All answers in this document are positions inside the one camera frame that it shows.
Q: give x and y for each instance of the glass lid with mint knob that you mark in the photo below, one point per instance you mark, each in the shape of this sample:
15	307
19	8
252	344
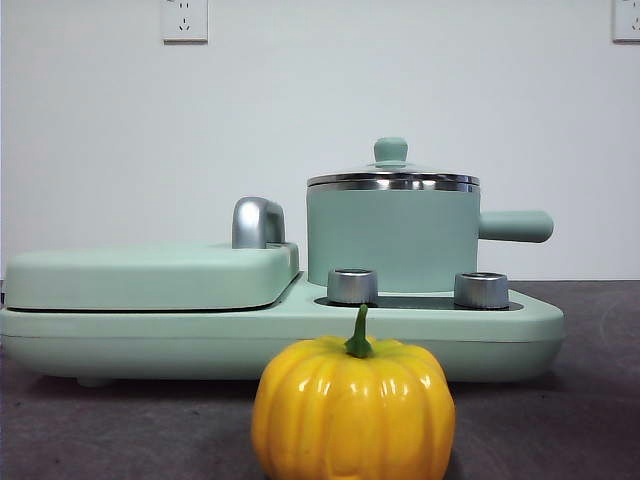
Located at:
391	150

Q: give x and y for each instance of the yellow pumpkin with green stem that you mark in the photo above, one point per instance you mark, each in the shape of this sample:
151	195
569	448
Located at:
350	410

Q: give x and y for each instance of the silver control knob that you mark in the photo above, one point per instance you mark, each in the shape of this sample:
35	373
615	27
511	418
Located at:
350	287
480	290

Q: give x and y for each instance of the mint green griddle cover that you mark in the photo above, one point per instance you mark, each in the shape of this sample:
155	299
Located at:
140	280

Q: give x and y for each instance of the mint green breakfast machine base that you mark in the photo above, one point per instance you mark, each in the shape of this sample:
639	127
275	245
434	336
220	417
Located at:
150	345

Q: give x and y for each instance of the white wall socket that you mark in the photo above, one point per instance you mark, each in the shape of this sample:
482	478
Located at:
627	22
184	22

